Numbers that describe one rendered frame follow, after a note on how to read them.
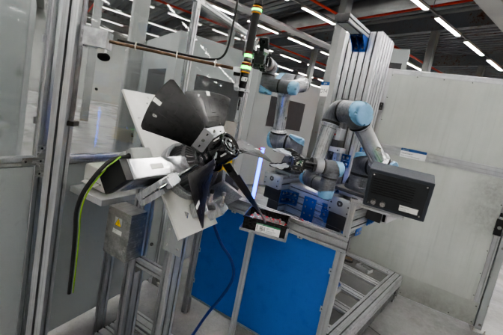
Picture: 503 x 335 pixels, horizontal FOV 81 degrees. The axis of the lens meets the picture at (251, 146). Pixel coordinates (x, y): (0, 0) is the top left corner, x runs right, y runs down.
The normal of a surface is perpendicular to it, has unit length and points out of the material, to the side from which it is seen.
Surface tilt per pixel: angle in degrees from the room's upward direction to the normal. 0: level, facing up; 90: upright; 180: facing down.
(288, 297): 90
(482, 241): 90
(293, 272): 90
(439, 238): 90
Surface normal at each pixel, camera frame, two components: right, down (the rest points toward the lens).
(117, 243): -0.47, 0.01
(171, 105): 0.66, 0.00
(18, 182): 0.86, 0.22
